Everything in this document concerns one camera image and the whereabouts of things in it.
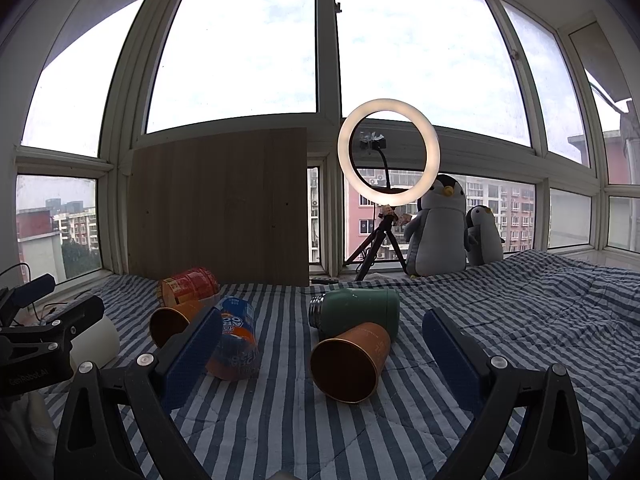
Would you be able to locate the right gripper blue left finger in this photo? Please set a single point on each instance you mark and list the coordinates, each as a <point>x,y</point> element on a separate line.
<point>92,440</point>

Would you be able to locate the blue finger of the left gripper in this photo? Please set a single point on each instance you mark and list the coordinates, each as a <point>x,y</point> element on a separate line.
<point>34,357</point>
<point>13,300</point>

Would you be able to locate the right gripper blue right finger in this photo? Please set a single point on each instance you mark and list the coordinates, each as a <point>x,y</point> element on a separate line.
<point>551,442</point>

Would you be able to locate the green metal thermos cup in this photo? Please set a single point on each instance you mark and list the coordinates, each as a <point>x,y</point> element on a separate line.
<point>335,311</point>

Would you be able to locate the white paper cup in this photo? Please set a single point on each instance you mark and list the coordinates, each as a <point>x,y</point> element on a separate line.
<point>98,343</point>

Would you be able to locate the orange paper cup far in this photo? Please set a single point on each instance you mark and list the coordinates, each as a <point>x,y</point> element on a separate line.
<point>166,322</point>

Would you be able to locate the orange paper cup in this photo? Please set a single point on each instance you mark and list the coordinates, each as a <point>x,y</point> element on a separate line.
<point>166,322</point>
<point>347,367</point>

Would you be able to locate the orange paper cup near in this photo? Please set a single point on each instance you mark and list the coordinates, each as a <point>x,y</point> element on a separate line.
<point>347,367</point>

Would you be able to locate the striped blue white quilt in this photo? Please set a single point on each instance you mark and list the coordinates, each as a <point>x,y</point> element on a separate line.
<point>535,309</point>

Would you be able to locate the small grey penguin plush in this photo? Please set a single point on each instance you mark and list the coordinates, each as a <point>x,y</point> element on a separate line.
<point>483,243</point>

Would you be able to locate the large grey penguin plush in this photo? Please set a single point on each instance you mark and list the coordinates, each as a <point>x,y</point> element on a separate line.
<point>436,234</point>

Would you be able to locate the black inline remote control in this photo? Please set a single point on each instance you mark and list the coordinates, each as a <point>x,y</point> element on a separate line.
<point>322,280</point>

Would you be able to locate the wooden board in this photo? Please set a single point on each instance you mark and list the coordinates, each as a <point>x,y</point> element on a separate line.
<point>233,203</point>

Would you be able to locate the black tripod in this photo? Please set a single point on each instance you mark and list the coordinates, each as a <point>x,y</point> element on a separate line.
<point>373,242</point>

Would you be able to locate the phone holder with gooseneck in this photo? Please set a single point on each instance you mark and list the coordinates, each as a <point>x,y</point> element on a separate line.
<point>373,141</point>

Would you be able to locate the ring light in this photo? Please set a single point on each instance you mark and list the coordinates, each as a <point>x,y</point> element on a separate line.
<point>430,141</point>

